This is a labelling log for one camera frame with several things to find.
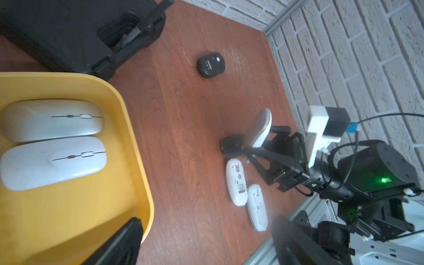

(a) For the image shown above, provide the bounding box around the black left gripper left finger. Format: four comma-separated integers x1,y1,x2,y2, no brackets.
82,217,144,265

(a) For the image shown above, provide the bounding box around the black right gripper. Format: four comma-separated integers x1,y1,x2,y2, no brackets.
243,126,323,192

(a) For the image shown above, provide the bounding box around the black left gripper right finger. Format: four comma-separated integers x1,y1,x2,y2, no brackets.
271,215,335,265

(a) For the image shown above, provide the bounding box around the silver mouse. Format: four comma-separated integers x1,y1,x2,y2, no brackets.
1,99,104,143

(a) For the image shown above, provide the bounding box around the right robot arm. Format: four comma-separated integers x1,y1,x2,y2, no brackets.
243,127,424,265

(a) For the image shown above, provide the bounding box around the flat black mouse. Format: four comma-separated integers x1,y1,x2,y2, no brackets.
220,134,245,159

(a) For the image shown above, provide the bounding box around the yellow plastic storage box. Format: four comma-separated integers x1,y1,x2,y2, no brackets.
1,72,154,265

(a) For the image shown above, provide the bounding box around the black mouse upside down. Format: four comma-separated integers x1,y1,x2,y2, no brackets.
197,52,226,78

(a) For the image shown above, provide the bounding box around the black plastic tool case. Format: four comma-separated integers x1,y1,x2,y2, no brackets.
1,1,173,80

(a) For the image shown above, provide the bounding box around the aluminium front rail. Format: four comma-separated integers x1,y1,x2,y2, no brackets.
244,195,337,265

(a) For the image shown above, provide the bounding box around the aluminium corner post right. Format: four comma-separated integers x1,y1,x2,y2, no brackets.
263,0,307,37

